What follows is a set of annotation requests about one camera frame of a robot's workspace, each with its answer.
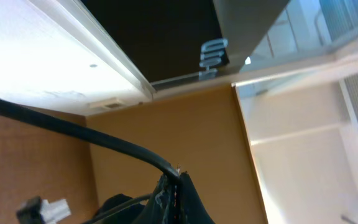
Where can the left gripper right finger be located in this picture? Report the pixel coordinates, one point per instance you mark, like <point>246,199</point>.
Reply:
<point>189,205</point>

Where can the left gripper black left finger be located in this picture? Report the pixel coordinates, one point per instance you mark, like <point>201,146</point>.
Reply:
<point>160,209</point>

